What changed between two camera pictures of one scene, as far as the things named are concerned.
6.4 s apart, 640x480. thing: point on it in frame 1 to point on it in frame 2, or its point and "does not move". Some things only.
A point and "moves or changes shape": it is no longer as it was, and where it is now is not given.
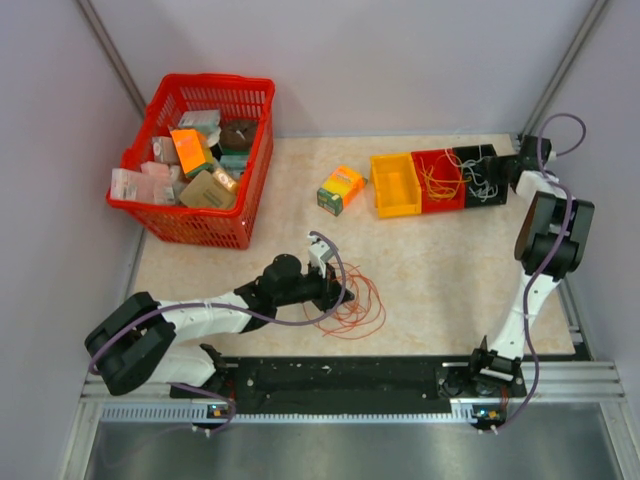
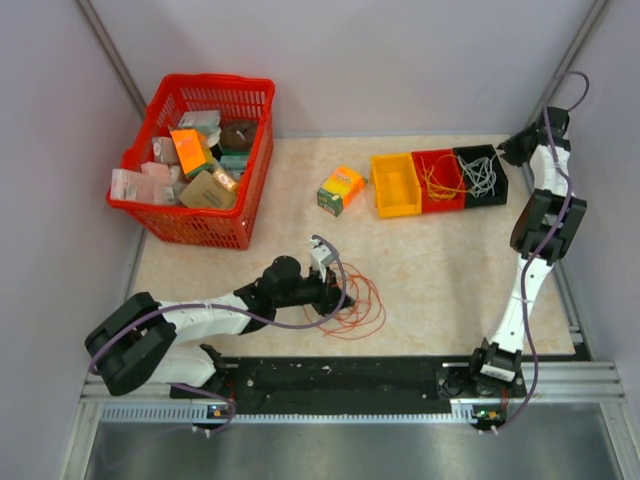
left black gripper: [330, 291] does not move
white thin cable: [488, 192] moves or changes shape
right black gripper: [493, 165] to [508, 147]
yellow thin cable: [444, 179] does not move
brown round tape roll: [237, 133] does not move
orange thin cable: [361, 312] does not move
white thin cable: [488, 193] moves or changes shape
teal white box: [207, 122] does not move
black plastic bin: [479, 190] does not move
